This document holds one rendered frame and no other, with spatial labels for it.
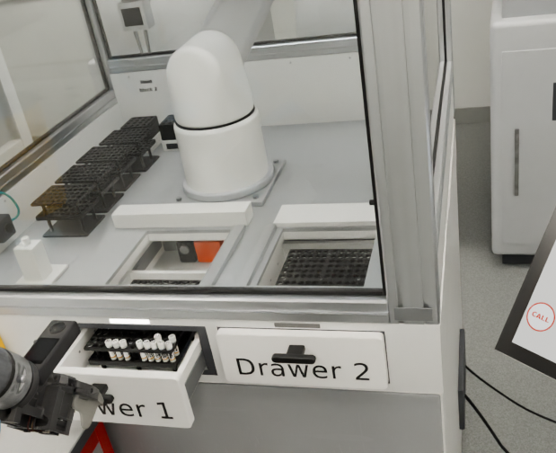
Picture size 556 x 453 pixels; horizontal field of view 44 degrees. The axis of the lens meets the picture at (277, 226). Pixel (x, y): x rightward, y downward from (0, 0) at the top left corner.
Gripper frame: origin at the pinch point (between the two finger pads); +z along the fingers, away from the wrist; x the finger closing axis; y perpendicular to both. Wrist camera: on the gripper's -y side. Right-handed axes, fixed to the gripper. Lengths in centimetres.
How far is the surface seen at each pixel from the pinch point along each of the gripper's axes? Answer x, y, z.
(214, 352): 15.1, -11.5, 13.7
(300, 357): 32.8, -9.7, 7.3
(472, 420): 58, -22, 127
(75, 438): -10.4, 4.8, 15.7
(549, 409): 80, -27, 131
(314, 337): 34.8, -13.3, 8.0
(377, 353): 44.9, -11.6, 10.5
